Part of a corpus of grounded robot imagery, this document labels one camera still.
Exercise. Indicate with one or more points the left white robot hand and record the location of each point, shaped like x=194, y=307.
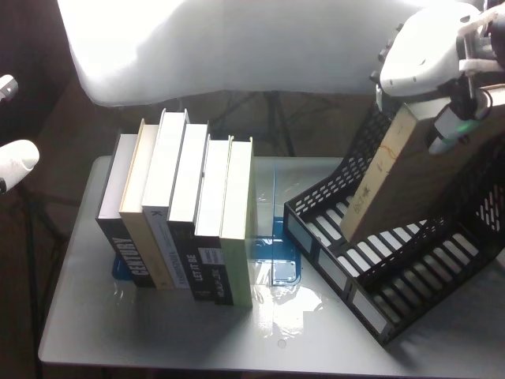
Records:
x=17, y=162

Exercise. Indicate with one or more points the tan hardcover book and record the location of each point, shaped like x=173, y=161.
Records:
x=378, y=177

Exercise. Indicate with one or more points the black CENTURY book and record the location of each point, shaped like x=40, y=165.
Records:
x=116, y=177

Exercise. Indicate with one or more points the cream spine book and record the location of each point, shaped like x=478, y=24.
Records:
x=138, y=169

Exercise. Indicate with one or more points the white book with letter K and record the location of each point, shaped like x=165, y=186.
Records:
x=165, y=158

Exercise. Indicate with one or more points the black LET IT BE book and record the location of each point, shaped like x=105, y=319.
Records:
x=187, y=173

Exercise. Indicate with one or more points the pale green book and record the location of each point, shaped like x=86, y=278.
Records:
x=236, y=189

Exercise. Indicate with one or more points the blue bookend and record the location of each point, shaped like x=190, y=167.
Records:
x=260, y=248

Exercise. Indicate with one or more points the black tripod stand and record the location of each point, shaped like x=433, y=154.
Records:
x=272, y=118

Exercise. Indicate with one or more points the black mesh file rack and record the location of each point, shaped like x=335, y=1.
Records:
x=314, y=248

